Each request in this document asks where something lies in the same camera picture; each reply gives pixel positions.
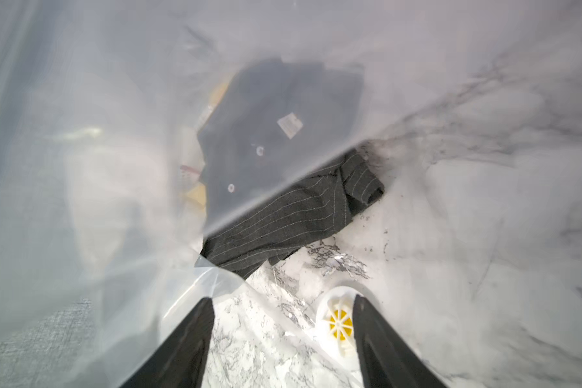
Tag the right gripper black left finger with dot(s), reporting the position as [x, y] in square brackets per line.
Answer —
[181, 359]

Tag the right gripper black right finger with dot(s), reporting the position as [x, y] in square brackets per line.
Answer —
[384, 358]

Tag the dark grey pinstripe shirt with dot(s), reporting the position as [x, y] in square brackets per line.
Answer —
[315, 208]

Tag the clear plastic vacuum bag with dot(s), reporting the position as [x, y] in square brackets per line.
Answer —
[471, 117]

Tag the black shirt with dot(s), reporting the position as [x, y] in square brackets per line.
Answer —
[276, 122]

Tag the white vacuum valve yellow centre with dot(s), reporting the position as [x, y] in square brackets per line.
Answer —
[334, 326]

